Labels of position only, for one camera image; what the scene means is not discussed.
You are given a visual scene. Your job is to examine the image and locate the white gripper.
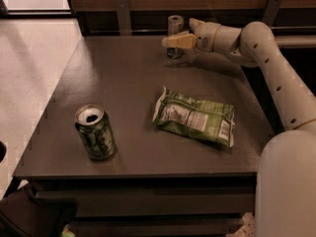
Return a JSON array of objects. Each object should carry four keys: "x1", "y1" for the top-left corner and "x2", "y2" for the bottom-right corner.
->
[{"x1": 162, "y1": 18, "x2": 242, "y2": 54}]

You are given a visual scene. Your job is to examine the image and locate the silver blue redbull can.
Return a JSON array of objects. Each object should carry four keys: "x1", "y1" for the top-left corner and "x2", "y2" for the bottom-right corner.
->
[{"x1": 167, "y1": 15, "x2": 184, "y2": 59}]

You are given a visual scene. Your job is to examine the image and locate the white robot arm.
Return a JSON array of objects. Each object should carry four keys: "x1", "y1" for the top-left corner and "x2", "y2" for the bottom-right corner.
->
[{"x1": 162, "y1": 19, "x2": 316, "y2": 237}]

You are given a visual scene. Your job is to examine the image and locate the green soda can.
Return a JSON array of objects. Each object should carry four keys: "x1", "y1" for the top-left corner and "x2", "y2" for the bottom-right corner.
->
[{"x1": 75, "y1": 104, "x2": 117, "y2": 161}]

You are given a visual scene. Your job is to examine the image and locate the green chip bag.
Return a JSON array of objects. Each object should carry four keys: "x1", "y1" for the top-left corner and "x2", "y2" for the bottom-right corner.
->
[{"x1": 152, "y1": 88, "x2": 235, "y2": 147}]

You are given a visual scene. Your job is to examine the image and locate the upper grey drawer front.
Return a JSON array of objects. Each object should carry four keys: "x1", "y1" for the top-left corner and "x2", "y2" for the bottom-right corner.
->
[{"x1": 37, "y1": 188, "x2": 255, "y2": 217}]

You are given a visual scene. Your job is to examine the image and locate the grey drawer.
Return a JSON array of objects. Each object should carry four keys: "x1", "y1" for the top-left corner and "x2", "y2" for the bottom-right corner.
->
[
  {"x1": 69, "y1": 218, "x2": 242, "y2": 237},
  {"x1": 37, "y1": 188, "x2": 255, "y2": 217}
]

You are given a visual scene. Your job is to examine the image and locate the lower grey drawer front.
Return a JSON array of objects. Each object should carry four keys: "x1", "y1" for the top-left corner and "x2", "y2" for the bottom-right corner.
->
[{"x1": 69, "y1": 218, "x2": 242, "y2": 237}]

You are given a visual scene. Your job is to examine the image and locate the dark chair seat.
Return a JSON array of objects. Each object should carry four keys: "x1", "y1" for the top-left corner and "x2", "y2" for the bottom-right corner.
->
[{"x1": 0, "y1": 185, "x2": 77, "y2": 237}]

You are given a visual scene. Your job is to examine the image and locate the horizontal metal rail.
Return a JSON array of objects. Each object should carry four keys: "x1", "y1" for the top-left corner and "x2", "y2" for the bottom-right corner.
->
[{"x1": 88, "y1": 26, "x2": 316, "y2": 36}]

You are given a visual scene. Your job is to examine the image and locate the left metal bracket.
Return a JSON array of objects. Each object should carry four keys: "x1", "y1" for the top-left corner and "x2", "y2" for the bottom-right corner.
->
[{"x1": 115, "y1": 0, "x2": 132, "y2": 36}]

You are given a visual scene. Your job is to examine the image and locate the metal bracket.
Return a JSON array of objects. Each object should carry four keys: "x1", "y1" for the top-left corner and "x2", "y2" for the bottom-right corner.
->
[
  {"x1": 262, "y1": 0, "x2": 282, "y2": 27},
  {"x1": 115, "y1": 0, "x2": 132, "y2": 36}
]

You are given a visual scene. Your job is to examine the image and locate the right metal bracket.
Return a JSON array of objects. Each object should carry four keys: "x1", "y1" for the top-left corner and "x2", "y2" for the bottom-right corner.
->
[{"x1": 262, "y1": 0, "x2": 282, "y2": 27}]

